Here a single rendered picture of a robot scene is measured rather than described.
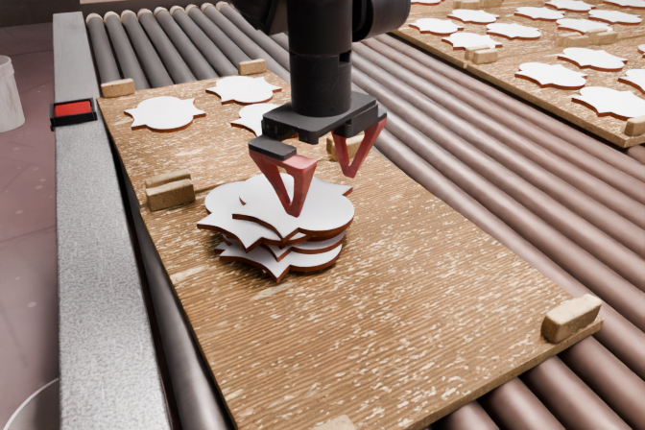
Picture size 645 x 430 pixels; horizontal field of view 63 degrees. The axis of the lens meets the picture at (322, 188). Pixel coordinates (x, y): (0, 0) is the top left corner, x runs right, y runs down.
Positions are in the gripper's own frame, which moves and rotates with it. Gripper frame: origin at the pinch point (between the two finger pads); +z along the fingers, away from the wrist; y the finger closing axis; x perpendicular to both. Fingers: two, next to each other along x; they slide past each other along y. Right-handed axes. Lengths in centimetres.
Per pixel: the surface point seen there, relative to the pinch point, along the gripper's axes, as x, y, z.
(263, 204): 6.4, -2.5, 3.2
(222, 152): 26.8, 9.8, 7.8
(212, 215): 10.3, -6.5, 4.0
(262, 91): 37.6, 30.2, 6.7
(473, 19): 28, 104, 7
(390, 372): -14.5, -9.6, 8.7
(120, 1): 124, 59, 5
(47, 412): 63, -17, 70
